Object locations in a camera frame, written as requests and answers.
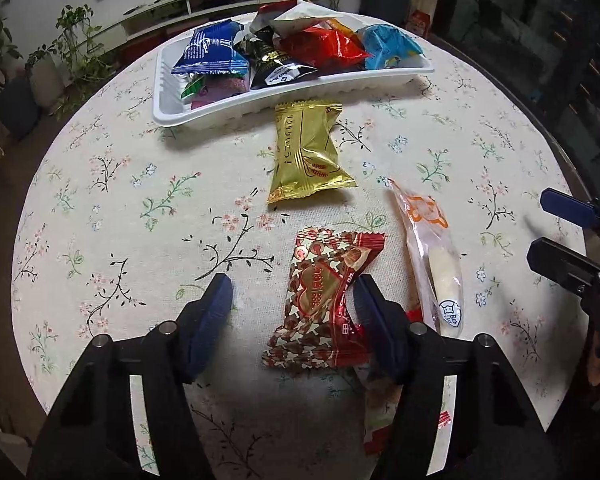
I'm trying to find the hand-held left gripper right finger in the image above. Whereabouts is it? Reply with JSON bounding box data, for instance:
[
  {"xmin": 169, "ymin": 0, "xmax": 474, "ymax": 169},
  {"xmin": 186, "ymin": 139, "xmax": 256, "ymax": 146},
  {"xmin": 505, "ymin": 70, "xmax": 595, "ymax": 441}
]
[{"xmin": 352, "ymin": 274, "xmax": 563, "ymax": 480}]

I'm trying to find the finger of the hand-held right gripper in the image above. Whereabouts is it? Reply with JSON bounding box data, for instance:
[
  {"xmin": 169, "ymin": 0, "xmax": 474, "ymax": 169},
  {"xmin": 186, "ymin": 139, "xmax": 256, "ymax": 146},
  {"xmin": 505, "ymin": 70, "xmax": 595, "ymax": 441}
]
[
  {"xmin": 540, "ymin": 187, "xmax": 600, "ymax": 231},
  {"xmin": 526, "ymin": 237, "xmax": 600, "ymax": 301}
]

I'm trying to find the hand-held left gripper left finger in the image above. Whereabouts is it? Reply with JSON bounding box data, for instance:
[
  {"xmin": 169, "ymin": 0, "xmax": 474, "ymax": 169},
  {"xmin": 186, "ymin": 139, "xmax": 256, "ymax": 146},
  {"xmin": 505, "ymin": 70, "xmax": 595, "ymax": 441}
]
[{"xmin": 27, "ymin": 274, "xmax": 234, "ymax": 480}]

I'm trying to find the red heart-pattern snack packet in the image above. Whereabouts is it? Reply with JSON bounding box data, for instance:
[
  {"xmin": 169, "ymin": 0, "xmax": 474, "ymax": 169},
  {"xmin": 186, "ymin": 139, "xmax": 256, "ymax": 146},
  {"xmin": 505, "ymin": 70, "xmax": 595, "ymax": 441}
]
[{"xmin": 262, "ymin": 227, "xmax": 386, "ymax": 372}]

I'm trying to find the small red and white packet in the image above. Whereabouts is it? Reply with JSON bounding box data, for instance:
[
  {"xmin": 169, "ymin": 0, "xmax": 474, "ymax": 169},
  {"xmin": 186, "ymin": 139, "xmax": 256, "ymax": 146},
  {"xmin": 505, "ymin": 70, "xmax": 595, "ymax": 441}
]
[{"xmin": 354, "ymin": 309, "xmax": 453, "ymax": 456}]

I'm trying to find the clear packet with orange print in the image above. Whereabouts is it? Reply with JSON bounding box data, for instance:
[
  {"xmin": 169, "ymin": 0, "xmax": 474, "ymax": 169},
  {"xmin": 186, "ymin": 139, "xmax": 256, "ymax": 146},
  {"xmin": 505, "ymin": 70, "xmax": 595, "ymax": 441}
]
[{"xmin": 387, "ymin": 178, "xmax": 464, "ymax": 339}]

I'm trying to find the gold foil snack packet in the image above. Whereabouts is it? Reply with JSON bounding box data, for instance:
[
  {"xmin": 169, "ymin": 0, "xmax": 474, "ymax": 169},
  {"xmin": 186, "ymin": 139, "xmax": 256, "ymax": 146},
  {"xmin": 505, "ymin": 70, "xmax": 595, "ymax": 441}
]
[{"xmin": 267, "ymin": 101, "xmax": 357, "ymax": 205}]

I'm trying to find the pink snack packet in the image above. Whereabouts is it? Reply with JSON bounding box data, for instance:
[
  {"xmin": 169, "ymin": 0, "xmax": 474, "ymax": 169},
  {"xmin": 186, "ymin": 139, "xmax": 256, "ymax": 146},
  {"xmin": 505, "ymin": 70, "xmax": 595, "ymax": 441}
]
[{"xmin": 191, "ymin": 77, "xmax": 247, "ymax": 109}]

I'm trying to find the green snack packet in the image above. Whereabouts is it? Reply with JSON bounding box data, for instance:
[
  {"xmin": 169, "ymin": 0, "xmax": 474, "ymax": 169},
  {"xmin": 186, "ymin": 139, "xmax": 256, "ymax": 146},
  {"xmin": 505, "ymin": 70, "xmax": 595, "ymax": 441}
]
[{"xmin": 181, "ymin": 73, "xmax": 207, "ymax": 99}]

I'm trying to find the light blue snack packet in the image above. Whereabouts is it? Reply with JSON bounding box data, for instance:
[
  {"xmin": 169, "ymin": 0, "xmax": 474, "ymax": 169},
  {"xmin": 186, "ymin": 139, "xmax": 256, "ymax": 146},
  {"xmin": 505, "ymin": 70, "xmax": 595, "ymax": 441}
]
[{"xmin": 357, "ymin": 24, "xmax": 426, "ymax": 70}]

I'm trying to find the white plastic tray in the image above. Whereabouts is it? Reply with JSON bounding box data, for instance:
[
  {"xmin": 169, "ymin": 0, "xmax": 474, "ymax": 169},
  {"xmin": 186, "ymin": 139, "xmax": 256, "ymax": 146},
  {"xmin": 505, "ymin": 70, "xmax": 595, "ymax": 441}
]
[{"xmin": 152, "ymin": 0, "xmax": 436, "ymax": 128}]

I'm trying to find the black packet with white label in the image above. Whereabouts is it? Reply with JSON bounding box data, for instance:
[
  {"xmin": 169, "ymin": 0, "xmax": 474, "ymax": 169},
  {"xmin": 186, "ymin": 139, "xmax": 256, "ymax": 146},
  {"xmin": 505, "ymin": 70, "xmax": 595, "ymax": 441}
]
[{"xmin": 250, "ymin": 56, "xmax": 318, "ymax": 91}]

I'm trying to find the dark blue snack packet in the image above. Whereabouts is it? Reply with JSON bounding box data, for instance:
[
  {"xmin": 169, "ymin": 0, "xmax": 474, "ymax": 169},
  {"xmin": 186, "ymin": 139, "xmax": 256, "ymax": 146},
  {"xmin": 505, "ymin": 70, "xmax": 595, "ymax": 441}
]
[{"xmin": 172, "ymin": 19, "xmax": 251, "ymax": 76}]

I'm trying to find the black and gold snack packet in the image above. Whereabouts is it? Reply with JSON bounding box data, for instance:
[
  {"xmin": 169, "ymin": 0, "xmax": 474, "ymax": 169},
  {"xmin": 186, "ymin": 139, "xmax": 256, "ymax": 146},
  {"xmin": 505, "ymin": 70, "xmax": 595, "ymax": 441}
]
[{"xmin": 232, "ymin": 25, "xmax": 282, "ymax": 62}]

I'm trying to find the orange snack packet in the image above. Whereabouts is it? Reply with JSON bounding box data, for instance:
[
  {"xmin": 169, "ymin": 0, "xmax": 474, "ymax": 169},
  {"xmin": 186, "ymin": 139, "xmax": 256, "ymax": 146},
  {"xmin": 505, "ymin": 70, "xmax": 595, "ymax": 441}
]
[{"xmin": 329, "ymin": 18, "xmax": 362, "ymax": 37}]

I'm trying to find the large red snack packet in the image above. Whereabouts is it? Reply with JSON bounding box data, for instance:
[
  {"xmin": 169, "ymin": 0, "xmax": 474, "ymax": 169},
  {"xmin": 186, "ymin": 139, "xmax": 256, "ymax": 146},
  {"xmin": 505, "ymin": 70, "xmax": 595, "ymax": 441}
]
[{"xmin": 279, "ymin": 27, "xmax": 374, "ymax": 69}]

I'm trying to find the white and red snack packet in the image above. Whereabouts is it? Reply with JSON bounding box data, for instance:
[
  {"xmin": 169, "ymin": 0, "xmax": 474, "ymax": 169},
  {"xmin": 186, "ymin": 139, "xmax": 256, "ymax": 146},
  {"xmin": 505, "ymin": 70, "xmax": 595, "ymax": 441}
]
[{"xmin": 257, "ymin": 1, "xmax": 361, "ymax": 37}]

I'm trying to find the red paper bag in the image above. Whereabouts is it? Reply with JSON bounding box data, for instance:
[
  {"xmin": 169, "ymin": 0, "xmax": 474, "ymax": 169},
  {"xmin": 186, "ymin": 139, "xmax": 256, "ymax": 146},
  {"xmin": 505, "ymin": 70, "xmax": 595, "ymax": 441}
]
[{"xmin": 407, "ymin": 10, "xmax": 432, "ymax": 37}]

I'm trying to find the potted plant white ribbed pot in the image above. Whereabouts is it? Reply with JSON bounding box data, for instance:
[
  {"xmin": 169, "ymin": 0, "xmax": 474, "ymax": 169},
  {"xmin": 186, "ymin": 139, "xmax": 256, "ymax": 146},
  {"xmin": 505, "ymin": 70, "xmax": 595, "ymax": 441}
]
[{"xmin": 25, "ymin": 45, "xmax": 64, "ymax": 109}]

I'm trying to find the potted plant dark square pot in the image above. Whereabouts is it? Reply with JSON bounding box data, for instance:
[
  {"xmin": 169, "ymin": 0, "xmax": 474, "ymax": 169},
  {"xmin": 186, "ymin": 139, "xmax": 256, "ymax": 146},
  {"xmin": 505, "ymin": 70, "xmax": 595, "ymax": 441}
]
[{"xmin": 0, "ymin": 10, "xmax": 42, "ymax": 142}]

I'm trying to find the leafy climbing plant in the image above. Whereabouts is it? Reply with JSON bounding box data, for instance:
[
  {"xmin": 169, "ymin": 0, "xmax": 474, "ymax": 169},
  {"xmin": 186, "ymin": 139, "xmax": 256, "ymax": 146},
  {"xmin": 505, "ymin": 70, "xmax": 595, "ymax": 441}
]
[{"xmin": 54, "ymin": 5, "xmax": 112, "ymax": 111}]

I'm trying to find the white television cabinet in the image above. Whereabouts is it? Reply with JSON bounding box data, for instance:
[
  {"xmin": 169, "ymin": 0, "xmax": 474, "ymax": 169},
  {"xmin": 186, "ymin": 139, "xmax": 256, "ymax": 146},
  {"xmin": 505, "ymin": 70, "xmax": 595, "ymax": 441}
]
[{"xmin": 94, "ymin": 0, "xmax": 331, "ymax": 37}]

